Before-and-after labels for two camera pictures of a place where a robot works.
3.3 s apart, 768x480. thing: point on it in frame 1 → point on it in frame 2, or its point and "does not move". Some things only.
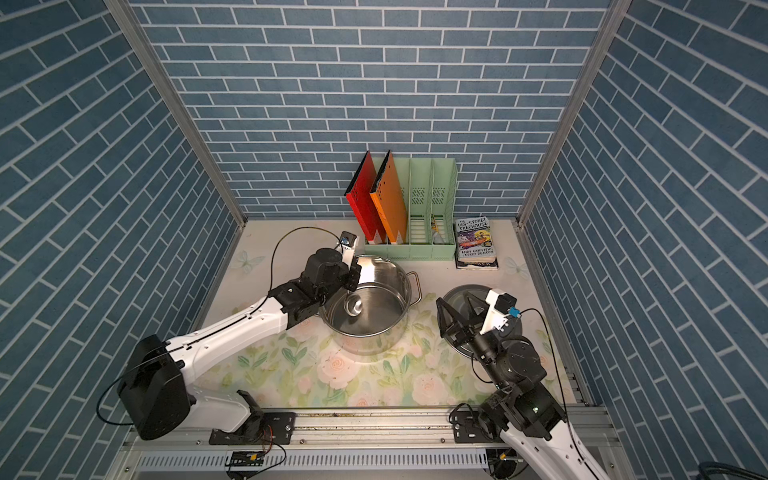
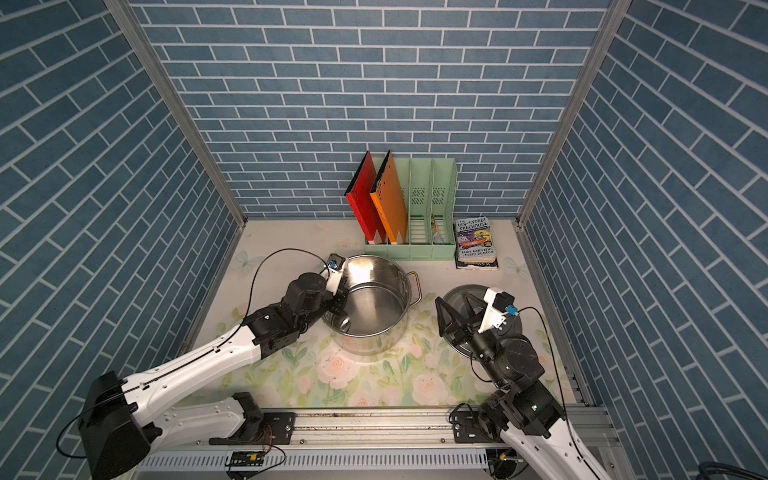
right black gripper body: [486, 349] does not move
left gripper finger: [350, 285] → [337, 312]
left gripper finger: [355, 273] → [341, 297]
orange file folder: [387, 196] does not move
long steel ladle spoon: [352, 304] → [345, 324]
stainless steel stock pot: [372, 319] does not move
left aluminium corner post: [147, 56] does not move
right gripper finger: [452, 323] does not move
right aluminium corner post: [617, 15] does not move
